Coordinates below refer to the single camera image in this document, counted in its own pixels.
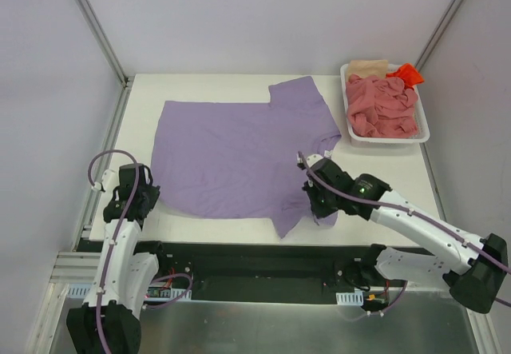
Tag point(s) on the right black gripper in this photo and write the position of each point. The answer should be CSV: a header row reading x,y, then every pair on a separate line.
x,y
316,200

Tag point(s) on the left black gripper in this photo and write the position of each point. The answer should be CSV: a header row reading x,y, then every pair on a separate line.
x,y
140,200

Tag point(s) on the purple t shirt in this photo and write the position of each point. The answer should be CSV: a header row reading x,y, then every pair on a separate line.
x,y
239,160

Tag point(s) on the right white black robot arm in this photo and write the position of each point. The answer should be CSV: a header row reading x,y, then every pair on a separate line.
x,y
470,268

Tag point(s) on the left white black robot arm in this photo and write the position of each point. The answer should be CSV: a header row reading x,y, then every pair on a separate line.
x,y
108,320

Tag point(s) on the pink t shirt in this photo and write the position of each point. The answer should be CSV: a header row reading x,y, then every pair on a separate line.
x,y
381,107

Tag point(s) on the white plastic basket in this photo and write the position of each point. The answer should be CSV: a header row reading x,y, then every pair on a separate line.
x,y
422,136

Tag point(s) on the beige t shirt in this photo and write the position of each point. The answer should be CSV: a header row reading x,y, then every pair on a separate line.
x,y
366,68

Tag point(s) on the orange t shirt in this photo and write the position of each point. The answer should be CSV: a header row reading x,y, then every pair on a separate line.
x,y
410,76

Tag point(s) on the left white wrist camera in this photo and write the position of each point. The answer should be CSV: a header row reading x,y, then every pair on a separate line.
x,y
107,182

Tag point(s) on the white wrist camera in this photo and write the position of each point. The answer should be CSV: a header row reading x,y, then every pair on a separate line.
x,y
107,182
305,162

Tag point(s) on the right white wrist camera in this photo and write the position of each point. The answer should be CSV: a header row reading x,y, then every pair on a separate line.
x,y
305,162

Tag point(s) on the right white cable duct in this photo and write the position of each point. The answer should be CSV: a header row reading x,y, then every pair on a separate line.
x,y
359,297

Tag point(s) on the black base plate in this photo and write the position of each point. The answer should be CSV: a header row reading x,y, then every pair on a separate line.
x,y
289,274

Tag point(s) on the left aluminium frame post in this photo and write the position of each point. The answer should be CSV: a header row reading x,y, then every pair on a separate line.
x,y
102,40

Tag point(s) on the aluminium frame post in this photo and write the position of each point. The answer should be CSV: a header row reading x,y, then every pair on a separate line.
x,y
446,19
102,40

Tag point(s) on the right aluminium frame post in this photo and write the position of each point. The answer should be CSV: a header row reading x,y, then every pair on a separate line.
x,y
446,19

